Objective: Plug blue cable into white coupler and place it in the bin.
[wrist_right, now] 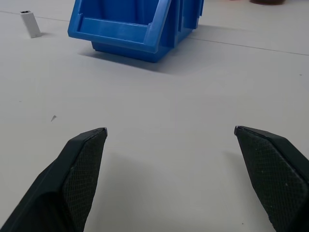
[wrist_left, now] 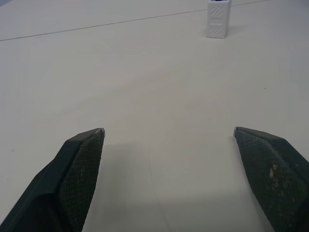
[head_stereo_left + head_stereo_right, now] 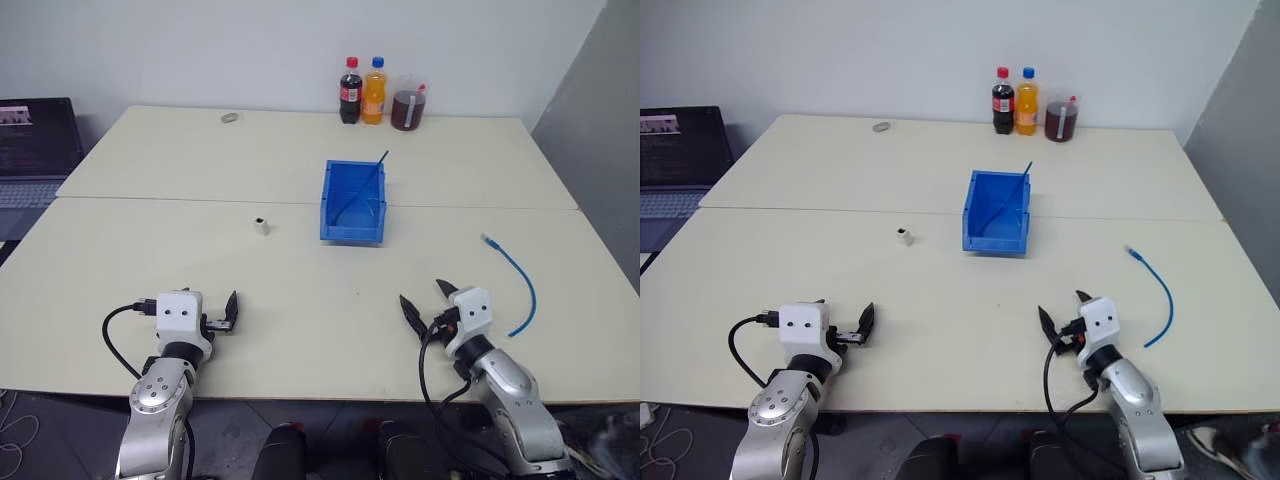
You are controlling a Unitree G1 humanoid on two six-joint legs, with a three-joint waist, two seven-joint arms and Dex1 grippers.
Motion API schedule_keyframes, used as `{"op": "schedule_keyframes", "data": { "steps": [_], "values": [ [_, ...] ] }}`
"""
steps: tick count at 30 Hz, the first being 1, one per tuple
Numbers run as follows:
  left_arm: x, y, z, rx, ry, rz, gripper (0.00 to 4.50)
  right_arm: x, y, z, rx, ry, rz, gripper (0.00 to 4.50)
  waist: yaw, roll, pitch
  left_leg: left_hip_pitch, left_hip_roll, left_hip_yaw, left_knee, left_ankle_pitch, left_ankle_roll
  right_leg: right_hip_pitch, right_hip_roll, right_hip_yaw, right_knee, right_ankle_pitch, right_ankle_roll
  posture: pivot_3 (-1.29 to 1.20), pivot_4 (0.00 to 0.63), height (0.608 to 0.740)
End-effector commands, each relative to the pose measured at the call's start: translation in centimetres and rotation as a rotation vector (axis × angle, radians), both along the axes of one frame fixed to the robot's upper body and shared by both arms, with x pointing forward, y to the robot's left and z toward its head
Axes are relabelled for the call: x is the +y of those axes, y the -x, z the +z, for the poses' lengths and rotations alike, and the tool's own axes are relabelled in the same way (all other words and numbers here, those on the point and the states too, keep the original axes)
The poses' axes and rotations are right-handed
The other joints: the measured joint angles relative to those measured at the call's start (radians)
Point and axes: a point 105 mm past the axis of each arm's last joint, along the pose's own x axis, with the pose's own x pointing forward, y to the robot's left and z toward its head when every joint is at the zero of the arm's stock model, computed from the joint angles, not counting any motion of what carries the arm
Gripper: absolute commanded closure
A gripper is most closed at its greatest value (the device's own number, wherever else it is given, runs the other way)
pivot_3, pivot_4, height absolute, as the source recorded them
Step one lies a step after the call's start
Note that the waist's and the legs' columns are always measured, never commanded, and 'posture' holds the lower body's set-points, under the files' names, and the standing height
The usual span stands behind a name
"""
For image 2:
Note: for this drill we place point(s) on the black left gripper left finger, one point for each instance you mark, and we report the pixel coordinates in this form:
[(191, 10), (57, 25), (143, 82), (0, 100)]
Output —
[(60, 183)]

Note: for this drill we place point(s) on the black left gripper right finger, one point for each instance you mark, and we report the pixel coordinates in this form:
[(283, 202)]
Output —
[(272, 176)]

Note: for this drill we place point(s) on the white plastic block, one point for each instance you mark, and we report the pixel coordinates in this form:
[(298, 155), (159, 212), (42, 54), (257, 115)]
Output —
[(217, 19)]

